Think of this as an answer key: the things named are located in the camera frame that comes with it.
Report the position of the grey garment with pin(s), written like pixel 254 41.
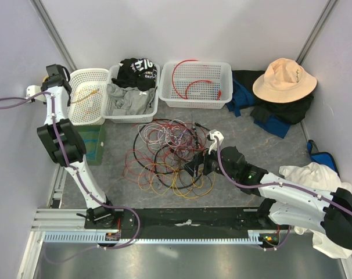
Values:
pixel 128 101

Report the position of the blue garment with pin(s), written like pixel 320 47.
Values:
pixel 273 125

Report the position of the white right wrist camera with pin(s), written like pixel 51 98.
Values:
pixel 215 137

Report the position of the green tray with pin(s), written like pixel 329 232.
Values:
pixel 94 140

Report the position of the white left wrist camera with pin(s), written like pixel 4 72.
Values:
pixel 32 90

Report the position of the left white oval basket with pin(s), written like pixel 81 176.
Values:
pixel 86 97

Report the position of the blue-white cable duct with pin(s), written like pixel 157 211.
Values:
pixel 104 238

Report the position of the blue bag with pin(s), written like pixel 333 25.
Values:
pixel 321 157

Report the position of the middle white basket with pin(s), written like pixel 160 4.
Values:
pixel 107 106

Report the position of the black printed shirt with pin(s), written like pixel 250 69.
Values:
pixel 136 73

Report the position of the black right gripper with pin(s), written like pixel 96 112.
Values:
pixel 203 157

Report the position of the black garment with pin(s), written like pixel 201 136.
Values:
pixel 290 113

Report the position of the white cloth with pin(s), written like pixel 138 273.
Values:
pixel 319 176

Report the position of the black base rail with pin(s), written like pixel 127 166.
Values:
pixel 193 222

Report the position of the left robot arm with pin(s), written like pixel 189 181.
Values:
pixel 66 148

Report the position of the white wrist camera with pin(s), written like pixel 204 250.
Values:
pixel 32 90
pixel 215 137

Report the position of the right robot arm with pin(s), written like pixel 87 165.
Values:
pixel 285 203

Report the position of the beige bucket hat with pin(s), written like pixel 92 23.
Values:
pixel 284 81

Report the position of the right white basket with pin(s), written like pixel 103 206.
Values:
pixel 196 84

